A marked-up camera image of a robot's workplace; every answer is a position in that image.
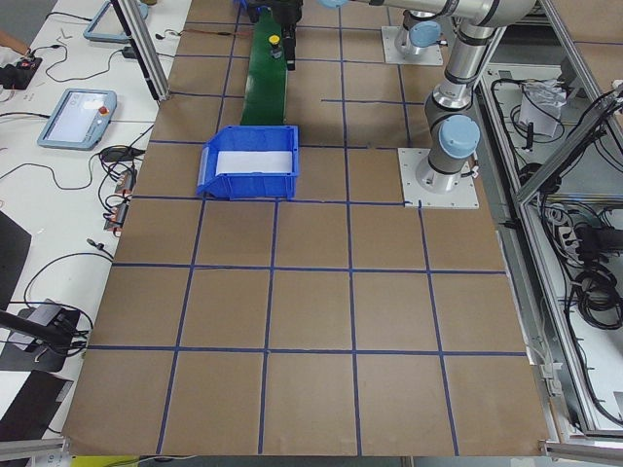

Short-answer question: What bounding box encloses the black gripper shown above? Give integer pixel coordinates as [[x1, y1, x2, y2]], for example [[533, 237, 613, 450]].
[[272, 0, 303, 71]]

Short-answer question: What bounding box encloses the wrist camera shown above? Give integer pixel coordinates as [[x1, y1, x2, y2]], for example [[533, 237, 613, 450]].
[[245, 0, 262, 24]]

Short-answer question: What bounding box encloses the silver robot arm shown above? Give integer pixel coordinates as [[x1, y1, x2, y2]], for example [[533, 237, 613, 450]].
[[256, 1, 441, 71], [368, 0, 534, 174]]

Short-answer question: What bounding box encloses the blue bin with white foam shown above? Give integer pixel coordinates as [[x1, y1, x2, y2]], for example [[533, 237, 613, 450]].
[[196, 126, 300, 199]]

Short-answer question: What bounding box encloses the aluminium frame post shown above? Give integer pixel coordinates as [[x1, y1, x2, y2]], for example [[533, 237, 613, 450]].
[[111, 0, 169, 102]]

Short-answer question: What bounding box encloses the black power adapter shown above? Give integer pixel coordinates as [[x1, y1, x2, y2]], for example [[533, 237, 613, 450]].
[[121, 46, 138, 60]]

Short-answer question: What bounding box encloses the teach pendant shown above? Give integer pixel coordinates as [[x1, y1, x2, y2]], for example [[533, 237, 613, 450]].
[[83, 1, 129, 45], [37, 89, 117, 151]]

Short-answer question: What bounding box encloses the far teach pendant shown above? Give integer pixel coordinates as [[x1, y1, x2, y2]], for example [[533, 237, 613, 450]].
[[83, 1, 129, 45]]

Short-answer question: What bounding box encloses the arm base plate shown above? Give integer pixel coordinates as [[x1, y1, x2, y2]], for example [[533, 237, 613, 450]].
[[397, 148, 479, 209], [382, 21, 443, 66]]

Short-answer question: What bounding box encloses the near teach pendant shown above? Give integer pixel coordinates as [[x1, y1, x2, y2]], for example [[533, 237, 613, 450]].
[[37, 89, 117, 151]]

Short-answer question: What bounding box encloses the green conveyor belt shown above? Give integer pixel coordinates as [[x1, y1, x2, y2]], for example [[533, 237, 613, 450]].
[[240, 8, 287, 126]]

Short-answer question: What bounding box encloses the yellow push button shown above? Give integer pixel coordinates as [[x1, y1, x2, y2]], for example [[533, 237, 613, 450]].
[[268, 34, 283, 59]]

